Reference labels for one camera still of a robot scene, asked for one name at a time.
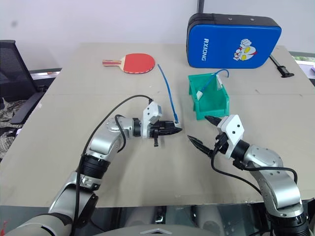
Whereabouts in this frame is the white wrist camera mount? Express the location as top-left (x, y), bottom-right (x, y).
top-left (217, 114), bottom-right (246, 160)
top-left (142, 100), bottom-right (163, 138)

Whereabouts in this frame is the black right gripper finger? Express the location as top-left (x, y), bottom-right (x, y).
top-left (187, 135), bottom-right (214, 157)
top-left (205, 116), bottom-right (222, 127)

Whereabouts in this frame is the black mesh office chair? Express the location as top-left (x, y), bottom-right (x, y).
top-left (0, 40), bottom-right (62, 125)

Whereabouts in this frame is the plaid cloth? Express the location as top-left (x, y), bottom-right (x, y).
top-left (0, 97), bottom-right (24, 163)

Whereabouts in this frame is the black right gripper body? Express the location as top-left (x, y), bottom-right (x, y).
top-left (208, 132), bottom-right (231, 157)

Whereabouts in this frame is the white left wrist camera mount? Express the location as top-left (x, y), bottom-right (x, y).
top-left (142, 100), bottom-right (163, 138)

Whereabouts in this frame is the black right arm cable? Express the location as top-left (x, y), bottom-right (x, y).
top-left (211, 140), bottom-right (300, 195)

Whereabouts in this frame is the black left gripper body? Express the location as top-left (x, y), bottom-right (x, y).
top-left (147, 120), bottom-right (170, 148)

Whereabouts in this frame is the blue network cable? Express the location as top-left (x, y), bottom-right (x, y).
top-left (200, 69), bottom-right (230, 95)
top-left (157, 63), bottom-right (180, 124)

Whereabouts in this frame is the red table tennis paddle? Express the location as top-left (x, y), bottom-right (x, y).
top-left (102, 53), bottom-right (156, 74)

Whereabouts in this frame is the black clamp tool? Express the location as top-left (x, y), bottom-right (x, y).
top-left (269, 54), bottom-right (295, 79)

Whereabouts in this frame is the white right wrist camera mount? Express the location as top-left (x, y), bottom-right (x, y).
top-left (217, 114), bottom-right (246, 160)

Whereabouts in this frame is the blue RXIONG kick pad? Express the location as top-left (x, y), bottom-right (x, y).
top-left (186, 13), bottom-right (283, 69)

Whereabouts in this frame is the green plastic bin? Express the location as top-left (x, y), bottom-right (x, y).
top-left (188, 73), bottom-right (231, 121)

